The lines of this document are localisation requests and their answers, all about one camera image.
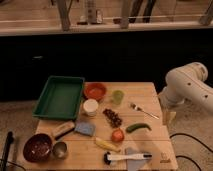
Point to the blue sponge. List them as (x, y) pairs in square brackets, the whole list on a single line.
[(85, 128)]

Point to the orange bowl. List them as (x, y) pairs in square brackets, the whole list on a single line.
[(95, 91)]

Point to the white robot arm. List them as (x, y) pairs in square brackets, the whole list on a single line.
[(185, 82)]

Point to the red apple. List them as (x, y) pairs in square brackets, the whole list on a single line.
[(117, 135)]

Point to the small metal cup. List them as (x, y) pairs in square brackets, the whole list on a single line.
[(60, 150)]

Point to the dark brown bowl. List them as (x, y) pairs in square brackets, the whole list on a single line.
[(38, 148)]

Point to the green plastic cup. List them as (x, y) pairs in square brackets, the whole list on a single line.
[(117, 97)]

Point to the white paper cup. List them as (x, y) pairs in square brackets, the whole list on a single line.
[(90, 107)]

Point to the black pole stand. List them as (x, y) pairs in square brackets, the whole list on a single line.
[(6, 149)]

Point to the green plastic tray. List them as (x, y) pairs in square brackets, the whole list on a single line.
[(60, 98)]

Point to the green chili pepper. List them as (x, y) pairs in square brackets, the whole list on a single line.
[(136, 126)]

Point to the dark grape bunch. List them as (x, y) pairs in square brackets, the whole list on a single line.
[(113, 118)]

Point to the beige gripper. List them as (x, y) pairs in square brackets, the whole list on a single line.
[(168, 116)]

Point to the white dish brush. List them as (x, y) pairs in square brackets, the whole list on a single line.
[(109, 158)]

